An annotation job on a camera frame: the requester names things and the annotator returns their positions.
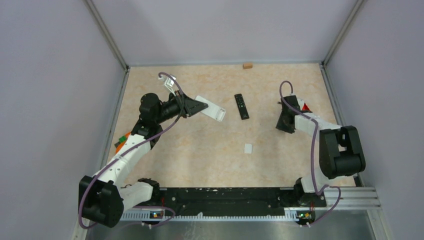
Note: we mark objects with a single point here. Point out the black remote control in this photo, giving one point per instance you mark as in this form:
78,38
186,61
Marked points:
241,106

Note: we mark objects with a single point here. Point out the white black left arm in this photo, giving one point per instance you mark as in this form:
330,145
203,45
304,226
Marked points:
126,155

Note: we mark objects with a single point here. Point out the small wooden block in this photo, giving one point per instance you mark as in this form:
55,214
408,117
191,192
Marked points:
247,65

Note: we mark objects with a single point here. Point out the aluminium frame rail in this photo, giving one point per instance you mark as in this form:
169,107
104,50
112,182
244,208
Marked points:
343,199

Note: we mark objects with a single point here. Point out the red plastic bin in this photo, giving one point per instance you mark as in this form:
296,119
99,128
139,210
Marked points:
305,108

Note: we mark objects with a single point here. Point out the orange green object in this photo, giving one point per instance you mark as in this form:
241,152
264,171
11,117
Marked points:
121,142

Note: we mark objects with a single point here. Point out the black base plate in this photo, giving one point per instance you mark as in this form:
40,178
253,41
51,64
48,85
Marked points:
234,201

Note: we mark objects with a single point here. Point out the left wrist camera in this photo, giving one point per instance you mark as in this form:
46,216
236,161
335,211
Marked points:
168,83

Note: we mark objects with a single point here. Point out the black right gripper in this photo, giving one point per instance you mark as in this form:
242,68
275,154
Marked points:
280,126

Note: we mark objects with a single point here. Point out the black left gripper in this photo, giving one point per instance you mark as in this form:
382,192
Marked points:
188,106

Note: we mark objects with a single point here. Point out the white battery cover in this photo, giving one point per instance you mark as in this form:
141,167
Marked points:
248,148

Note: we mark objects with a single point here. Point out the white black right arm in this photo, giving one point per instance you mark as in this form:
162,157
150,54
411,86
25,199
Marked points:
336,151

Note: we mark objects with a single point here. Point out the white remote control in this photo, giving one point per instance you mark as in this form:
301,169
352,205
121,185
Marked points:
213,111

